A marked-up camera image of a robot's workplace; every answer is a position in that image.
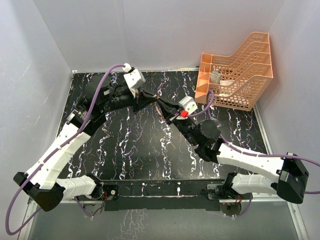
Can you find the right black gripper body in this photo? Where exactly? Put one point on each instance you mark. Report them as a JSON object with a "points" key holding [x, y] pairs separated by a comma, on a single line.
{"points": [[186, 127]]}

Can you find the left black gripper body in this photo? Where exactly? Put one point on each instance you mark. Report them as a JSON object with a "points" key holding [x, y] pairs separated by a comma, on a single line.
{"points": [[122, 99]]}

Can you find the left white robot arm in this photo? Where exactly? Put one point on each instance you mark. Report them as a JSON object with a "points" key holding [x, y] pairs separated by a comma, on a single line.
{"points": [[41, 182]]}

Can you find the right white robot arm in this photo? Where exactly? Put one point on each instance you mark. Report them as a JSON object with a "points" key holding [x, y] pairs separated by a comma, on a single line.
{"points": [[281, 175]]}

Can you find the small box in organizer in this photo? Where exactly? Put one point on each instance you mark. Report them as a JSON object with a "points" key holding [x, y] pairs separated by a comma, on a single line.
{"points": [[215, 77]]}

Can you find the white papers in organizer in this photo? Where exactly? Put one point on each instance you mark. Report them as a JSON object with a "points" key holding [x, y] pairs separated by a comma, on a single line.
{"points": [[226, 82]]}

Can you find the orange plastic file organizer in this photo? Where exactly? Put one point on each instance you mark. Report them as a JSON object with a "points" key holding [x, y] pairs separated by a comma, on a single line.
{"points": [[250, 66]]}

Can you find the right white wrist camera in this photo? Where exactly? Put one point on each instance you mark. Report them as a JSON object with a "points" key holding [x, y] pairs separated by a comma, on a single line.
{"points": [[189, 106]]}

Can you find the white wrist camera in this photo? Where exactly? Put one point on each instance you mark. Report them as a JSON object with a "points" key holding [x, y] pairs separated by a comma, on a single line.
{"points": [[189, 106], [133, 78]]}

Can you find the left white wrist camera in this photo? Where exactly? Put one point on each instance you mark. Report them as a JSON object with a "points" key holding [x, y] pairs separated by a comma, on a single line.
{"points": [[133, 78]]}

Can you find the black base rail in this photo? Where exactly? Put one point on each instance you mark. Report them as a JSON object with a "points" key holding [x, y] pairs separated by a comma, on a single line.
{"points": [[174, 194]]}

